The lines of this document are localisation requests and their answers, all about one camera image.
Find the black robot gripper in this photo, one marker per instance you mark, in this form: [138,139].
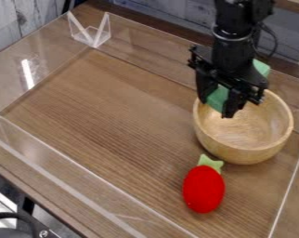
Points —
[243,81]

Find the green rectangular block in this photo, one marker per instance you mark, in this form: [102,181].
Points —
[218,96]

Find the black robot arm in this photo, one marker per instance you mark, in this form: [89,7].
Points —
[229,67]

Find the brown wooden bowl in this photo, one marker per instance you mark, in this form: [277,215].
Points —
[249,138]

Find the red plush strawberry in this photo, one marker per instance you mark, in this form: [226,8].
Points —
[203,186]

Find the black metal table clamp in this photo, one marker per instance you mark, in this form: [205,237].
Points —
[35,228]

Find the clear acrylic corner bracket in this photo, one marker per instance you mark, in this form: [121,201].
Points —
[91,36]

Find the clear acrylic tray wall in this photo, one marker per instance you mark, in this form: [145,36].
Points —
[83,199]

